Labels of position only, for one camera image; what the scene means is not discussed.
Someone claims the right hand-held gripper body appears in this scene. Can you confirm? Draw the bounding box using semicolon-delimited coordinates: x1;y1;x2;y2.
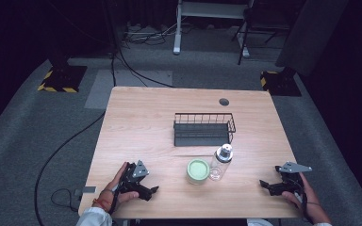
274;161;313;193

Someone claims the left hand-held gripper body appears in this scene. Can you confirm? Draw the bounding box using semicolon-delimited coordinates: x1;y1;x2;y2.
118;159;150;194

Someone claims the glass jar with green lid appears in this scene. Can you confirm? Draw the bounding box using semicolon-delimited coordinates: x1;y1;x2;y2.
186;157;211;186

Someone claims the clear bottle with silver cap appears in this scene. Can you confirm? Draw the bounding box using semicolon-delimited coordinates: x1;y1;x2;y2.
208;143;234;182

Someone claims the black wire basket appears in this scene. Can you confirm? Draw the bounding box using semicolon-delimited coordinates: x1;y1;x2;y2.
173;112;237;148

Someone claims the person's left hand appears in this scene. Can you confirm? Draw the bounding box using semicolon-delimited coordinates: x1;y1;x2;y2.
92;161;140;215

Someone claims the person's right hand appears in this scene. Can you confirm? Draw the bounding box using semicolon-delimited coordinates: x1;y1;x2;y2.
281;181;328;222

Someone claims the black yellow striped stand base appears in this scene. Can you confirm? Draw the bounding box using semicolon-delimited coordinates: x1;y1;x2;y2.
37;65;89;93
259;70;303;97

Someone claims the black metal stand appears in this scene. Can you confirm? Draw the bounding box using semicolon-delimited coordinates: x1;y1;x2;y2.
231;0;294;66

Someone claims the grey hanging panel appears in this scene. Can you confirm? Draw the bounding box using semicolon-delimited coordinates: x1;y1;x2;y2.
275;0;350;77

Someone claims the black strap of left gripper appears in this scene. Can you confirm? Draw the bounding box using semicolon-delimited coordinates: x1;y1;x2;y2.
107;185;121;217

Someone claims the black strap of gripper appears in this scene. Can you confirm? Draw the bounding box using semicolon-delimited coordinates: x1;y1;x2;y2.
295;182;316;224
107;185;121;217

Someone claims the black strap of right gripper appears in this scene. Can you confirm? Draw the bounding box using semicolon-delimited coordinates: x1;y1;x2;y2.
295;182;316;224

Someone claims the red bracelet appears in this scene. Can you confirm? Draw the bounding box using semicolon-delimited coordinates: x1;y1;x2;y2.
92;198;112;210

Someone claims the small grey bracket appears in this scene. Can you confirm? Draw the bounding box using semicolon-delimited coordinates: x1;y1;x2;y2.
74;186;97;198

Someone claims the looped thin black cable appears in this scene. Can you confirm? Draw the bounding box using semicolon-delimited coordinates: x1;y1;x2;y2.
50;187;80;213

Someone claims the long black floor cable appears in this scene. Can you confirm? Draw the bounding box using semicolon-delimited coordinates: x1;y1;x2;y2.
33;111;107;226

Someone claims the black cable across floor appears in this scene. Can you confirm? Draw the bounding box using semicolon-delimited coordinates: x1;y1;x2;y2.
116;46;174;89

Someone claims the bundle of cables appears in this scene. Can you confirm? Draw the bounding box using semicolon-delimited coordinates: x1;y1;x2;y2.
122;22;178;47

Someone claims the white desk frame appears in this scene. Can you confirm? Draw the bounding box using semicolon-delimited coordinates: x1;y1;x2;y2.
173;0;255;59

